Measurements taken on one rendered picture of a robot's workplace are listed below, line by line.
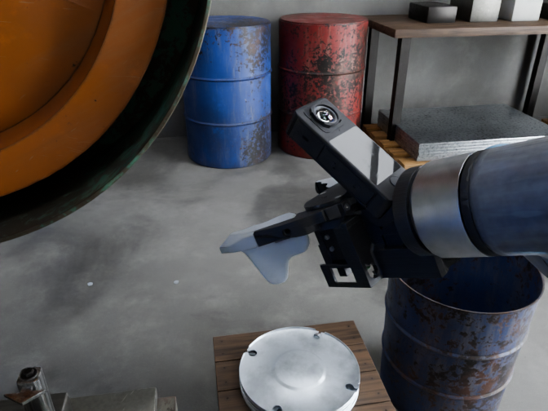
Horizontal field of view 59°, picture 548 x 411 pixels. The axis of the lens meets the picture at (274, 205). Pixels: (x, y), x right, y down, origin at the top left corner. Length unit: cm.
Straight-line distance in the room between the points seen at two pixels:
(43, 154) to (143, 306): 142
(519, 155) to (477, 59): 402
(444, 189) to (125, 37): 46
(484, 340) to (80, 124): 112
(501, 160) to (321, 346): 102
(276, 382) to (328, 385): 12
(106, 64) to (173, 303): 150
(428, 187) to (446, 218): 3
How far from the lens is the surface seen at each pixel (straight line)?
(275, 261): 46
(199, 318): 199
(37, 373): 75
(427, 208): 36
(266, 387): 121
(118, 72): 69
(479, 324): 139
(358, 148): 41
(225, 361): 132
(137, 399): 88
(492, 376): 155
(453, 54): 423
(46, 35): 73
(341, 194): 42
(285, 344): 131
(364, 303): 207
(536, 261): 44
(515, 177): 33
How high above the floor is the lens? 129
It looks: 28 degrees down
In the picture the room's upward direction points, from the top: straight up
